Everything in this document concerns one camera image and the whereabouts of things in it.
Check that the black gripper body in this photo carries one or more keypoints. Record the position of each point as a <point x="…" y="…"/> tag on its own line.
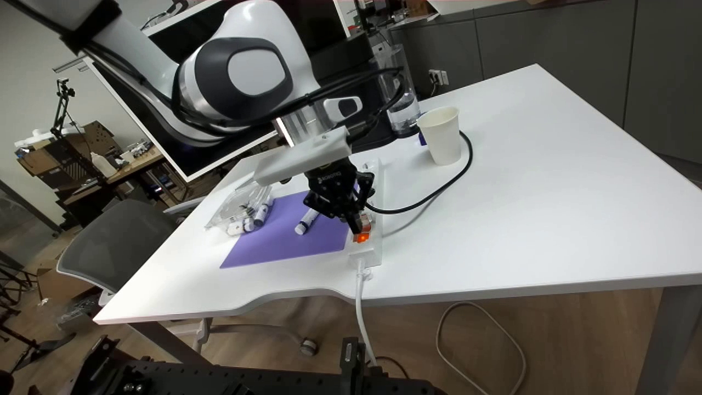
<point x="338" y="187"/>

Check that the white power strip orange switch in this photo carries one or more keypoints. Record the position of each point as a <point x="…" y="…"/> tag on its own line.
<point x="364" y="254"/>

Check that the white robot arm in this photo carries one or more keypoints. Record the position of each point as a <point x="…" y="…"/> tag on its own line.
<point x="248" y="73"/>

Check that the white marker with black band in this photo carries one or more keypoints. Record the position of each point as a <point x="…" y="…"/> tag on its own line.
<point x="303" y="225"/>

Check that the purple mat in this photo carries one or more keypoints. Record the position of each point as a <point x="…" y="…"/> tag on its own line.
<point x="278" y="242"/>

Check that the clear glass jar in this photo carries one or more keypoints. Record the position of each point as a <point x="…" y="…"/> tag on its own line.
<point x="402" y="111"/>

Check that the white paper cup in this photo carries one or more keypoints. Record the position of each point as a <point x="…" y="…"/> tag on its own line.
<point x="441" y="135"/>

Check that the white chair base with caster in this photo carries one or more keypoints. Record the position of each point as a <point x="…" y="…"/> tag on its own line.
<point x="308" y="346"/>

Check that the grey office chair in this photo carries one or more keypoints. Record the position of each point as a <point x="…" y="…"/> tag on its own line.
<point x="116" y="242"/>

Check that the cluttered wooden desk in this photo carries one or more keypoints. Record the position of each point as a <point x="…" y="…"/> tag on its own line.
<point x="95" y="146"/>

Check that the black tripod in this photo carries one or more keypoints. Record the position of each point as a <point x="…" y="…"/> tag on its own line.
<point x="64" y="92"/>

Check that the grey table leg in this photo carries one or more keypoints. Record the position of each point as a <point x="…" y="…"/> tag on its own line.
<point x="670" y="344"/>

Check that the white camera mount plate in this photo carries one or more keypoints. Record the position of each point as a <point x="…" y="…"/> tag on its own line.
<point x="300" y="157"/>

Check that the whiteboard with black frame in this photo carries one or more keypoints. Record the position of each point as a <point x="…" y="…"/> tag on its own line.
<point x="199" y="157"/>

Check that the white wall socket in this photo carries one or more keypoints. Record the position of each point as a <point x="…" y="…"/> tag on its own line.
<point x="440" y="78"/>

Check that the black metal frame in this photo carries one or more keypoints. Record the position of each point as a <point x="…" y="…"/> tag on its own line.
<point x="219" y="380"/>

